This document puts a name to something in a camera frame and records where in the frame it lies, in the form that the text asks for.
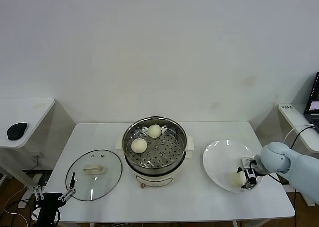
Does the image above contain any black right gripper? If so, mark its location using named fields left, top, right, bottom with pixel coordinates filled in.
left=236, top=165, right=257, bottom=190

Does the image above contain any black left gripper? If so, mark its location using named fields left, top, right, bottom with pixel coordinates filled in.
left=31, top=171, right=77, bottom=227

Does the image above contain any white steamed baozi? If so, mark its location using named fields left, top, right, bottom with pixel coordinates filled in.
left=228, top=172, right=246, bottom=188
left=147, top=124, right=162, bottom=139
left=131, top=138, right=148, bottom=154

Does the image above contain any glass pot lid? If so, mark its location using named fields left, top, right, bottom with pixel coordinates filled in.
left=65, top=149, right=123, bottom=202

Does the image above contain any steel steamer basket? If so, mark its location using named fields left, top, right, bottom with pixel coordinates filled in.
left=122, top=116, right=187, bottom=174

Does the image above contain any white round plate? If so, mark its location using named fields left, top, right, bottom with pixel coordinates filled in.
left=202, top=139, right=264, bottom=194

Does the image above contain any black computer mouse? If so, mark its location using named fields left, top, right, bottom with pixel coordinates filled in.
left=6, top=122, right=28, bottom=141

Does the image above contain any white side table with laptop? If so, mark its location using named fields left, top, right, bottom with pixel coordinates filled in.
left=278, top=103, right=319, bottom=208

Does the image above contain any white side table with mouse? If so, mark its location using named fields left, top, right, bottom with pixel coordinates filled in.
left=0, top=98, right=56, bottom=197

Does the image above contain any white electric cooker base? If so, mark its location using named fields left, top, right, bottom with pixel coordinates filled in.
left=115, top=134, right=195, bottom=189

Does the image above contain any black laptop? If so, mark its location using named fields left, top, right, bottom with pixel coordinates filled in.
left=304, top=72, right=319, bottom=133

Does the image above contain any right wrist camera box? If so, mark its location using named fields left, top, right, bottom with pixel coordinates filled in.
left=240, top=157, right=256, bottom=169

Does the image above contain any black power cable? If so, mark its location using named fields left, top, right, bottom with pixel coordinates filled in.
left=292, top=125, right=315, bottom=227

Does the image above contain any white cable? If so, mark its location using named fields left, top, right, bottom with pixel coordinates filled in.
left=284, top=124, right=315, bottom=144

